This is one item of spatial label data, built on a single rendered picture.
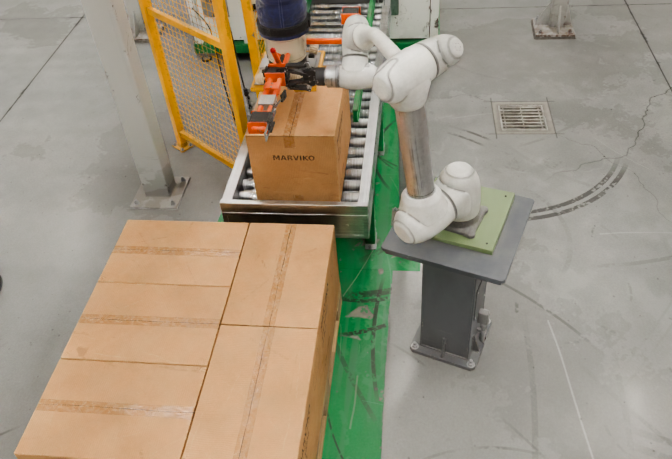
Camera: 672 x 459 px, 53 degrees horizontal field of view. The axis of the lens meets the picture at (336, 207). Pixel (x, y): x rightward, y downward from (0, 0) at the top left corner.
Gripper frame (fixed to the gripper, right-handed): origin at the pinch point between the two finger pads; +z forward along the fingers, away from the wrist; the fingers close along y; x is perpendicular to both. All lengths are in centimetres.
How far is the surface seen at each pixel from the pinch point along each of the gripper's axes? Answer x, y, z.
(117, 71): 64, 36, 101
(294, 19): 18.4, -15.9, -6.4
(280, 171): -0.3, 49.7, 4.0
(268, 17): 16.8, -17.7, 4.0
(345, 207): -8, 64, -26
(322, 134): 0.7, 29.4, -16.8
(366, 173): 18, 65, -34
